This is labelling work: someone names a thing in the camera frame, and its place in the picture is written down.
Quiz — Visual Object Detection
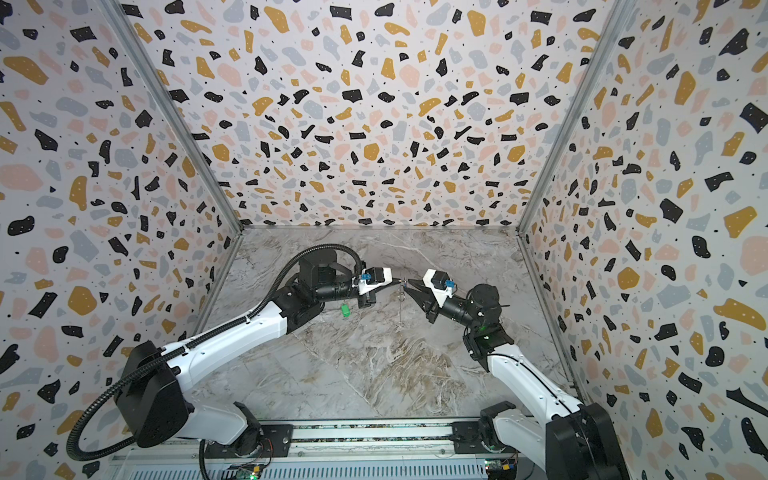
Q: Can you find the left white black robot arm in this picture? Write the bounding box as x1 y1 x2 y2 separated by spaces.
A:
115 245 398 456

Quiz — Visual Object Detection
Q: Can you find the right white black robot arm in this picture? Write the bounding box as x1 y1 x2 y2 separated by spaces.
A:
404 280 629 479

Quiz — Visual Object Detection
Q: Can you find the right electronics board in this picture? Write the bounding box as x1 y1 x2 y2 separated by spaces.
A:
485 455 518 480

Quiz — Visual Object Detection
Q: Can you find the electronics board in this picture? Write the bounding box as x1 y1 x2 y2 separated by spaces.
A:
485 455 518 480
230 461 270 480

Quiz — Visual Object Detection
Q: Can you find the left electronics board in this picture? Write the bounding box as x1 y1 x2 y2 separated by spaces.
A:
230 461 270 480

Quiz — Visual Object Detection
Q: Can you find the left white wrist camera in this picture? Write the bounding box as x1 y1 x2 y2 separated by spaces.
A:
358 267 394 296

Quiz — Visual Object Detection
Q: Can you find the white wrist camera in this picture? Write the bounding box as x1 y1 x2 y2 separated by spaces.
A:
422 269 456 308
358 267 394 296

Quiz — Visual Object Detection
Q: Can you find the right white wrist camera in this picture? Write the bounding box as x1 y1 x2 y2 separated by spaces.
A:
422 269 456 308

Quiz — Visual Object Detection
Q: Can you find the left black corrugated cable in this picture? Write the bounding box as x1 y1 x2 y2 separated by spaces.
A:
65 242 366 462

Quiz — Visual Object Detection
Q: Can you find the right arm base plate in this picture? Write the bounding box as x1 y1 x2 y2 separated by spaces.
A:
449 417 517 456

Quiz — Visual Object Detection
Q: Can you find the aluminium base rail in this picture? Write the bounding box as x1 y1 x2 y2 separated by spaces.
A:
103 410 550 479

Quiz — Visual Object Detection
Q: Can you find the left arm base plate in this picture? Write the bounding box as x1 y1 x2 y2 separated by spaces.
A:
205 423 294 460

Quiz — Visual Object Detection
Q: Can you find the left aluminium corner post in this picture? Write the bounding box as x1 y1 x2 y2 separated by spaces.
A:
96 0 243 235

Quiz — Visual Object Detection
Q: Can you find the aluminium corner post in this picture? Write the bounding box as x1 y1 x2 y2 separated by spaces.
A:
517 0 636 237
96 0 243 235

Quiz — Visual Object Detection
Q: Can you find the right aluminium corner post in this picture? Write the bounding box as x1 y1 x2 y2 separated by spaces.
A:
517 0 636 237

